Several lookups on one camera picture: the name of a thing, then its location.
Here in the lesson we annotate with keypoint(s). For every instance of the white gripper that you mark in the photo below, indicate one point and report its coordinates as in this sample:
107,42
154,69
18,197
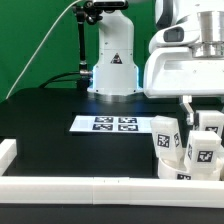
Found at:
172,71

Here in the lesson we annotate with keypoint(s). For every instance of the white round stool seat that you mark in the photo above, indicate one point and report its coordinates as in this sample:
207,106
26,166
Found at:
169,170

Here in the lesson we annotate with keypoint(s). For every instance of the white paper with tags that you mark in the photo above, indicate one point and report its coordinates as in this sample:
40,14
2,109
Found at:
111,124

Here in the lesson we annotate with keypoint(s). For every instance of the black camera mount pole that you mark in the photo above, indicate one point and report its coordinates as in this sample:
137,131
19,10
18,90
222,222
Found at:
84,80

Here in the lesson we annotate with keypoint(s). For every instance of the black camera on pole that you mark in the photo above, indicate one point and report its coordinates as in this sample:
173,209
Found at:
107,4

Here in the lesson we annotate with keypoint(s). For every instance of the white U-shaped fence frame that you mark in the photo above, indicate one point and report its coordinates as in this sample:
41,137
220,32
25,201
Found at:
108,191

